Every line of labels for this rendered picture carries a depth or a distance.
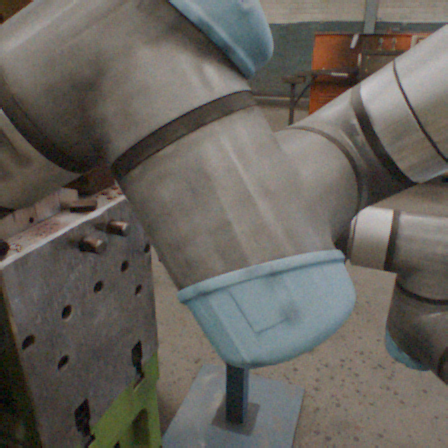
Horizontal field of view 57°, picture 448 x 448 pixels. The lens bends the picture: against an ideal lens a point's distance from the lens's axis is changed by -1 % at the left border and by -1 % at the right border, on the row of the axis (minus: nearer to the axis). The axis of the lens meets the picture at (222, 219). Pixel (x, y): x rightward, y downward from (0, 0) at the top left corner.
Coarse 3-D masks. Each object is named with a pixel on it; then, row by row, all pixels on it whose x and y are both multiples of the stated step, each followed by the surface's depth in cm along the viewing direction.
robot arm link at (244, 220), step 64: (192, 128) 16; (256, 128) 17; (128, 192) 18; (192, 192) 16; (256, 192) 16; (320, 192) 19; (192, 256) 17; (256, 256) 16; (320, 256) 17; (256, 320) 16; (320, 320) 17
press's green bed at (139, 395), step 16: (144, 368) 102; (128, 384) 96; (144, 384) 103; (128, 400) 97; (144, 400) 106; (112, 416) 91; (128, 416) 98; (144, 416) 109; (96, 432) 87; (112, 432) 93; (128, 432) 109; (144, 432) 112
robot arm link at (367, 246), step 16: (368, 208) 50; (352, 224) 49; (368, 224) 48; (384, 224) 47; (352, 240) 48; (368, 240) 47; (384, 240) 47; (352, 256) 49; (368, 256) 48; (384, 256) 47
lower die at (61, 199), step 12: (60, 192) 74; (72, 192) 77; (36, 204) 69; (48, 204) 72; (60, 204) 74; (12, 216) 65; (24, 216) 67; (36, 216) 70; (48, 216) 72; (0, 228) 63; (12, 228) 65; (24, 228) 68
